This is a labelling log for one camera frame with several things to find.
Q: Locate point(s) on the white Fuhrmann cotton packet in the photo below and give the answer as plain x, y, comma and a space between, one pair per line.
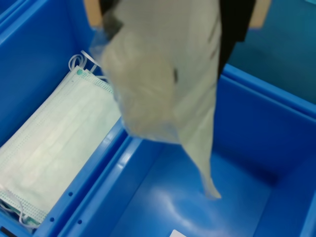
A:
160, 86

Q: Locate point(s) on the stack of white face masks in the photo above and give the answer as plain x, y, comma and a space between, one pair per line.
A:
61, 135

